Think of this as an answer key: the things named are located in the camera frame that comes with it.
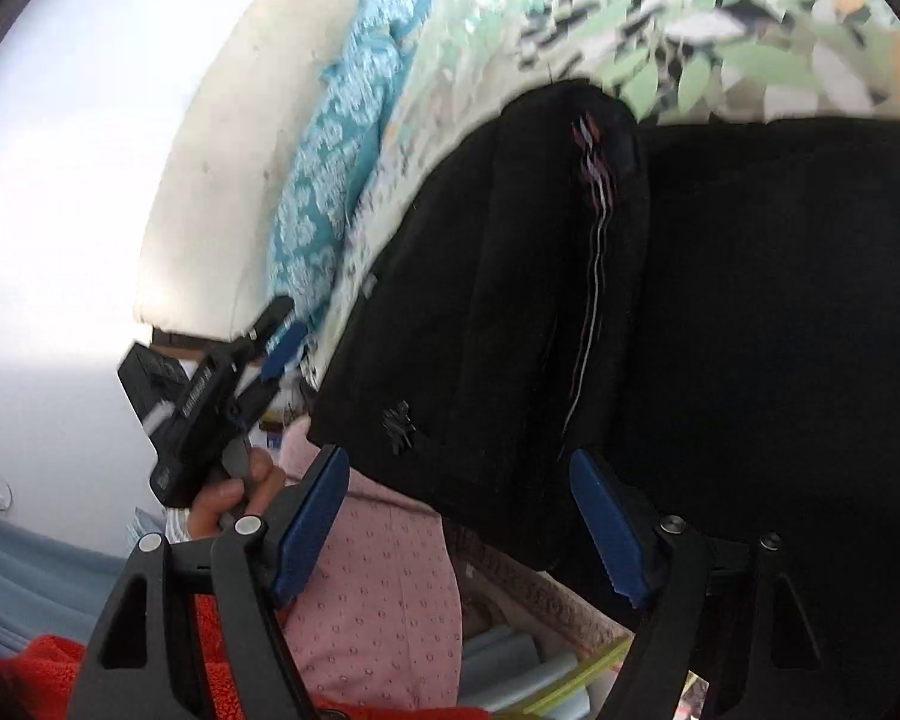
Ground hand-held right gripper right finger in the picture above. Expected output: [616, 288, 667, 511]
[568, 448, 833, 720]

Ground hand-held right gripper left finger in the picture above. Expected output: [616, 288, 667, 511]
[67, 444, 352, 720]

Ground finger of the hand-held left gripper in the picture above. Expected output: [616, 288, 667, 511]
[244, 295, 296, 347]
[259, 320, 309, 385]

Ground black pants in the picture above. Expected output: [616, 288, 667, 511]
[306, 79, 900, 720]

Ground person's left hand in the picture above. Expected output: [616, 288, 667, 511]
[184, 454, 287, 542]

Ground yellow-green plastic item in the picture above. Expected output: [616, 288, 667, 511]
[508, 634, 636, 718]

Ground cream padded headboard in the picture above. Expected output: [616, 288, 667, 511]
[135, 0, 377, 344]

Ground light blue cloth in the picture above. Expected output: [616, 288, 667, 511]
[0, 508, 142, 655]

